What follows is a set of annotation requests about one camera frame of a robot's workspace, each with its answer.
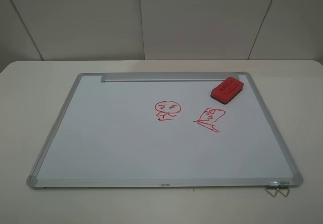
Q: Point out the red whiteboard eraser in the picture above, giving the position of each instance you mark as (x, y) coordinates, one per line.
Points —
(227, 90)

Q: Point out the red face drawing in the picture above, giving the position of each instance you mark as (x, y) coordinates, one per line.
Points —
(167, 110)

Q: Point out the red scribble drawing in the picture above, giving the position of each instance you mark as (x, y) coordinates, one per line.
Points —
(209, 118)

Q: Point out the grey pen tray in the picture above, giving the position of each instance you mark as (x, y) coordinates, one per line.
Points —
(167, 76)

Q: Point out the left metal binder clip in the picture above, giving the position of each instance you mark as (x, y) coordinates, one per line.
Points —
(272, 188)

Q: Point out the metal binder clip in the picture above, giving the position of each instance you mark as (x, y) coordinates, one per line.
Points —
(272, 188)
(283, 188)

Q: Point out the right metal binder clip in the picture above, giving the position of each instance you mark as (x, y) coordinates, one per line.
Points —
(283, 188)

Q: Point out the white whiteboard with grey frame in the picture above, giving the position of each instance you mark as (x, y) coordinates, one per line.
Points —
(107, 135)

